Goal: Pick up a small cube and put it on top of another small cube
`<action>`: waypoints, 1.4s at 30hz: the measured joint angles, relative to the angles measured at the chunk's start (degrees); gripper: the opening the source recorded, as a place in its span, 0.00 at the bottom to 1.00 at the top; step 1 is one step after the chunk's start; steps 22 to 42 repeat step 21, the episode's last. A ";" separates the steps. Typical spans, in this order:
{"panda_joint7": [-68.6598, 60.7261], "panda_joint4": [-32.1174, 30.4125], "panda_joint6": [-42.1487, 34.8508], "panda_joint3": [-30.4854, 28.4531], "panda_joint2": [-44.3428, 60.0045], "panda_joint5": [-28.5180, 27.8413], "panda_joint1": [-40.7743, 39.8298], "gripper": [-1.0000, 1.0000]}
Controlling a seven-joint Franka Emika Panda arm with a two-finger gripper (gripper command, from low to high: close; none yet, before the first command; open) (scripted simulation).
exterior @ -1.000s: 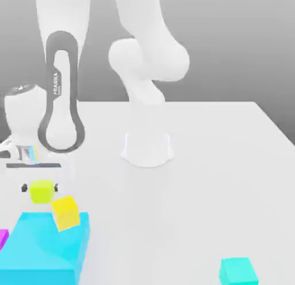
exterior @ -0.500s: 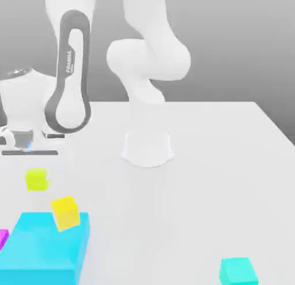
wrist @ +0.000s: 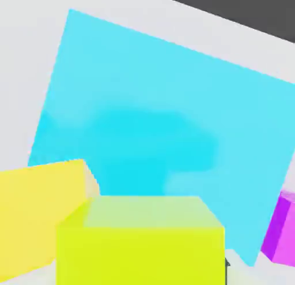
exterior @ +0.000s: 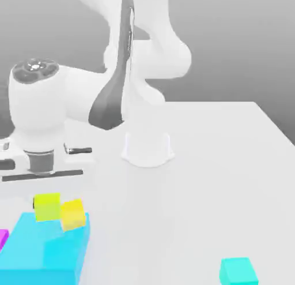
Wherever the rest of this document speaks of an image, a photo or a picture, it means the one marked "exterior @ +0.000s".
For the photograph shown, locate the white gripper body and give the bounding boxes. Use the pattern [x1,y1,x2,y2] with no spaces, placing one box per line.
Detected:
[1,168,84,196]

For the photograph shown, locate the small lime cube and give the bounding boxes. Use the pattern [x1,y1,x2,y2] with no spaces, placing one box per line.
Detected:
[33,192,62,223]

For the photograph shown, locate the small yellow cube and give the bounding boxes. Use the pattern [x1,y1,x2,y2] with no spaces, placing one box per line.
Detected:
[60,198,86,233]

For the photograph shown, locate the small magenta cube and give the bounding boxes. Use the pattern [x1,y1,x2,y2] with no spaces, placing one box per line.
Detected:
[0,228,10,252]

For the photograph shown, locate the small teal cube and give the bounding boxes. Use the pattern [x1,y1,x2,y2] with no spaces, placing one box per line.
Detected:
[218,257,259,285]

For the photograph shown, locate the large cyan box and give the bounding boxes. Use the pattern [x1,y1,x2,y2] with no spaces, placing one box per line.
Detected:
[0,211,91,285]

